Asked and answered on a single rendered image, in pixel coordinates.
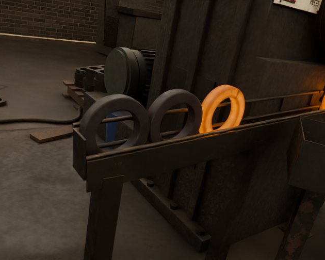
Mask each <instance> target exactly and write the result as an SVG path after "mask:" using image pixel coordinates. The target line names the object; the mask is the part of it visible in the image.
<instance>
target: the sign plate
mask: <svg viewBox="0 0 325 260"><path fill-rule="evenodd" d="M321 2H322V0H274V2H273V3H275V4H279V5H283V6H286V7H290V8H294V9H298V10H302V11H305V12H309V13H313V14H318V11H319V8H320V5H321Z"/></svg>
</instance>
